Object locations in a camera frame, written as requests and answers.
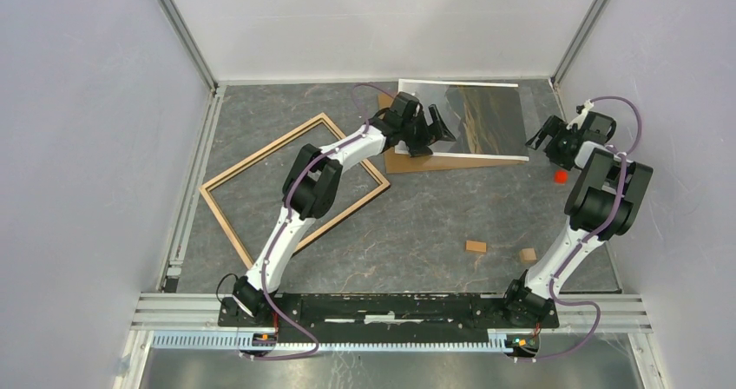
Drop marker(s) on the flat wooden block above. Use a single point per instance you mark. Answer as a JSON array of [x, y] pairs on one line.
[[477, 247]]

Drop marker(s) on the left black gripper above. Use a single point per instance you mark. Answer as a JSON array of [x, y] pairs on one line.
[[421, 148]]

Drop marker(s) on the red cube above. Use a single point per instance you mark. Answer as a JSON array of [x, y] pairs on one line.
[[561, 177]]

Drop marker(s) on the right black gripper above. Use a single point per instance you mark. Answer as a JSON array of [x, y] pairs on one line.
[[555, 128]]

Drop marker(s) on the aluminium rail frame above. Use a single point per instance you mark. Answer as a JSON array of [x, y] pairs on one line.
[[190, 321]]

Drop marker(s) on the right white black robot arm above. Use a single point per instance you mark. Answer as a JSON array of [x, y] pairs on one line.
[[603, 203]]

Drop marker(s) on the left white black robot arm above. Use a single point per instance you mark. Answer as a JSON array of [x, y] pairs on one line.
[[311, 187]]

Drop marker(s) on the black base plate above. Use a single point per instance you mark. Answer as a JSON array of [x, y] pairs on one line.
[[383, 318]]

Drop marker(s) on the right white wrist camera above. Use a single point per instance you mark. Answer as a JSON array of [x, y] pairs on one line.
[[582, 113]]

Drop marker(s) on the small wooden cube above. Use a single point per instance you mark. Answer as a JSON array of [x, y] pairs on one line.
[[528, 255]]

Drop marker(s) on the landscape photo print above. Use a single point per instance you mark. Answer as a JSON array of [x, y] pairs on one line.
[[482, 120]]

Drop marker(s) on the wooden picture frame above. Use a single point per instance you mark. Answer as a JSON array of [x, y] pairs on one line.
[[207, 188]]

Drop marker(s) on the brown cardboard backing board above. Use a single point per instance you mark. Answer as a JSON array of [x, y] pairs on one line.
[[398, 162]]

